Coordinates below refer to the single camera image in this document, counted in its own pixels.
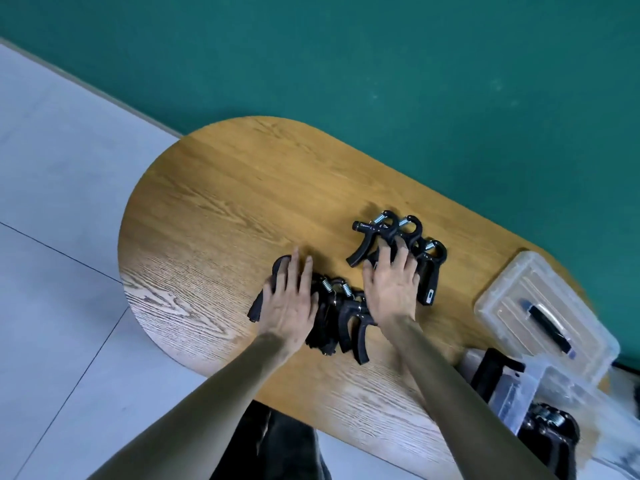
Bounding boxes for person's left hand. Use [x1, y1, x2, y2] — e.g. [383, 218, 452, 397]
[256, 246, 321, 355]

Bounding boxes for person's right hand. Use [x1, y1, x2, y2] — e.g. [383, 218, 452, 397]
[361, 244, 421, 333]

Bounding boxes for clear plastic storage box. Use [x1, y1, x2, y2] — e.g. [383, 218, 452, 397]
[457, 347, 640, 480]

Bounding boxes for clear lid with black handle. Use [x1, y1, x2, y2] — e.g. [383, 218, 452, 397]
[473, 251, 621, 388]

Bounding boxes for pile of grip strengtheners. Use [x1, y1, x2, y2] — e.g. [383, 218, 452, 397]
[517, 402, 581, 480]

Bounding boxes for person's left forearm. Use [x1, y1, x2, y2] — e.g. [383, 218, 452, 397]
[87, 334, 303, 480]

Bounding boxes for person's right forearm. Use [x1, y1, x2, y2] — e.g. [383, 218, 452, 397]
[382, 317, 561, 480]

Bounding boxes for person's dark trousers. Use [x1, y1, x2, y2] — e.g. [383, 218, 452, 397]
[209, 399, 331, 480]

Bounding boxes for wooden table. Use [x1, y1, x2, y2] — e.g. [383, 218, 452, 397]
[117, 115, 611, 480]

